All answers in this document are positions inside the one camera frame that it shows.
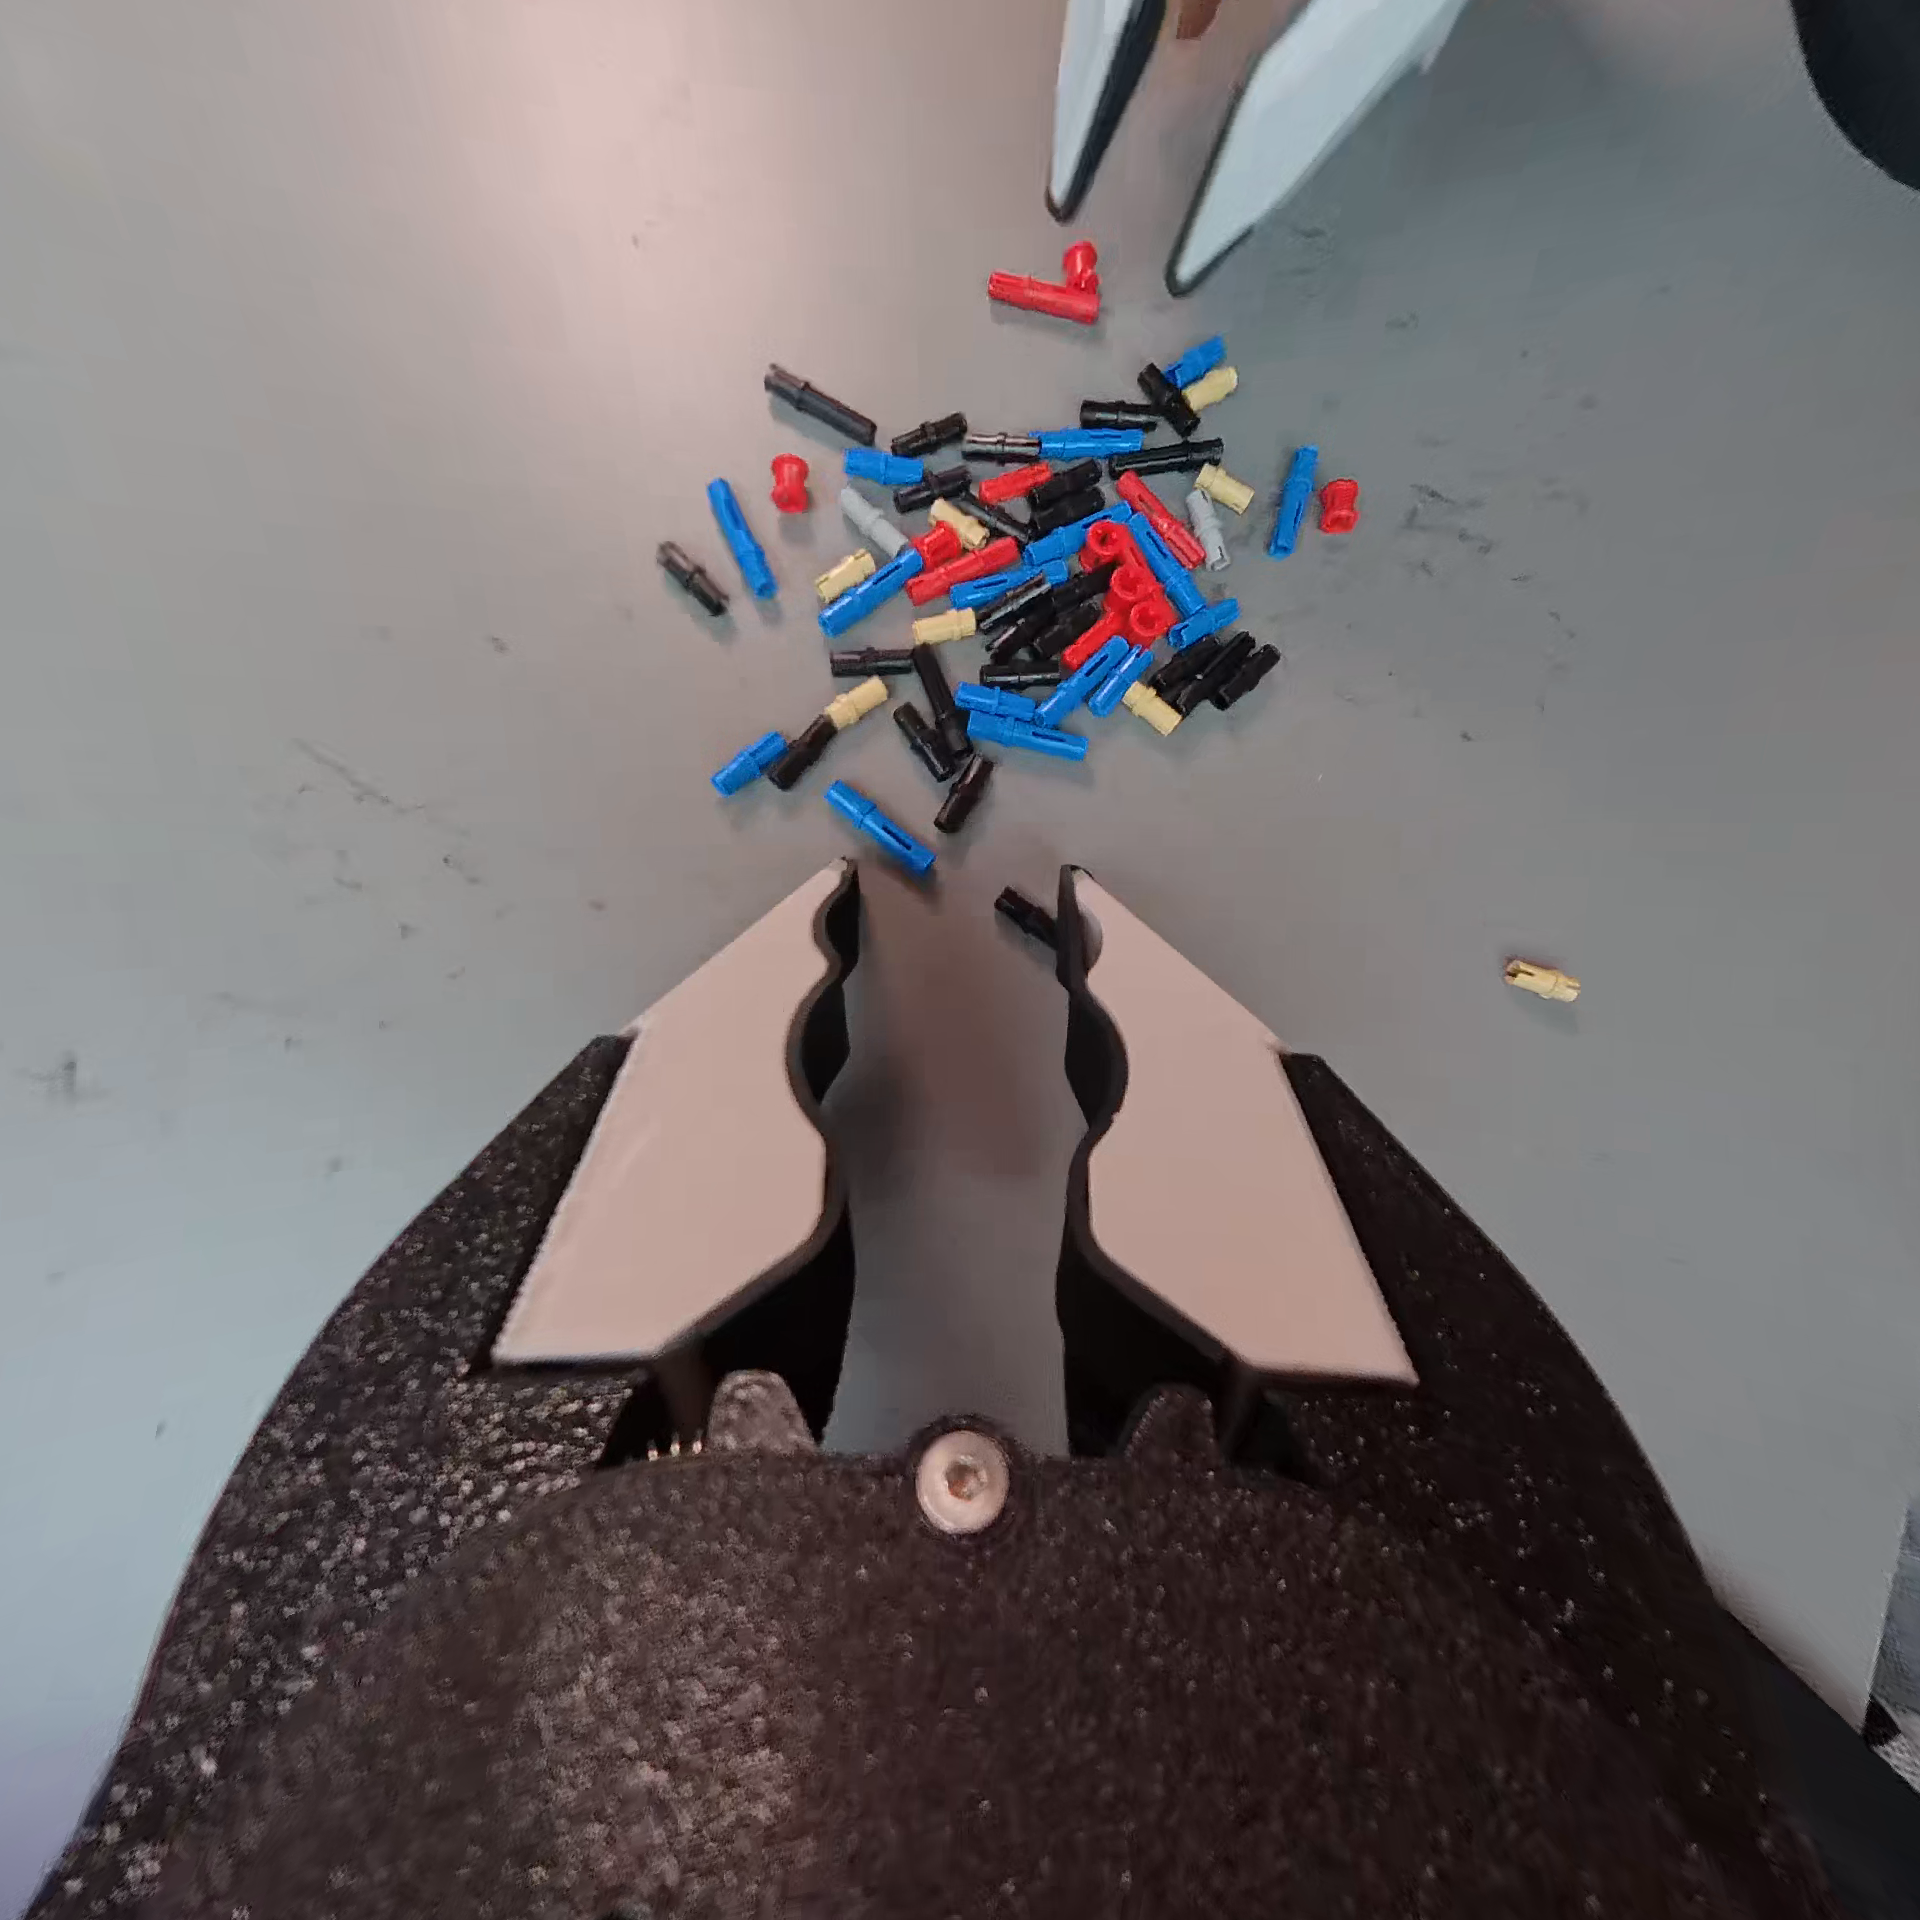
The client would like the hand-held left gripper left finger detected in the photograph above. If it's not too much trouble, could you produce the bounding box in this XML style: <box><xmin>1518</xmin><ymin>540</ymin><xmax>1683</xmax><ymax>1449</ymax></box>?
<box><xmin>490</xmin><ymin>857</ymin><xmax>865</xmax><ymax>1449</ymax></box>

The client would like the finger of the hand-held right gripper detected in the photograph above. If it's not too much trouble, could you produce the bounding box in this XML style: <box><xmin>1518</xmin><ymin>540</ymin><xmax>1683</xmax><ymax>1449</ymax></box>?
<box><xmin>1045</xmin><ymin>0</ymin><xmax>1169</xmax><ymax>216</ymax></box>
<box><xmin>1164</xmin><ymin>0</ymin><xmax>1473</xmax><ymax>299</ymax></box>

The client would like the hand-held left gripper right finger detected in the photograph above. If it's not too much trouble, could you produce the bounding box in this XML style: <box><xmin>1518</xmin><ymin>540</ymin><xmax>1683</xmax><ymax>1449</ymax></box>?
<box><xmin>1054</xmin><ymin>864</ymin><xmax>1422</xmax><ymax>1456</ymax></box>

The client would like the red toy pin connector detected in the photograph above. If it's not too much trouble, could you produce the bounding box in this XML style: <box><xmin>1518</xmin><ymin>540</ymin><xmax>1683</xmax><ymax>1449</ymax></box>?
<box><xmin>985</xmin><ymin>240</ymin><xmax>1105</xmax><ymax>326</ymax></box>

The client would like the pile of mixed toy pins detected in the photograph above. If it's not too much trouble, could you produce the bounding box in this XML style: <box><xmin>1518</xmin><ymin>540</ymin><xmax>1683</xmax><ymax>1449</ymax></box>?
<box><xmin>656</xmin><ymin>333</ymin><xmax>1365</xmax><ymax>880</ymax></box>

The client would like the black cushion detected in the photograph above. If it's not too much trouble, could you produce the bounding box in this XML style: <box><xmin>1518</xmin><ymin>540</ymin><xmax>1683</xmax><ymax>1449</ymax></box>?
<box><xmin>1790</xmin><ymin>0</ymin><xmax>1920</xmax><ymax>193</ymax></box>

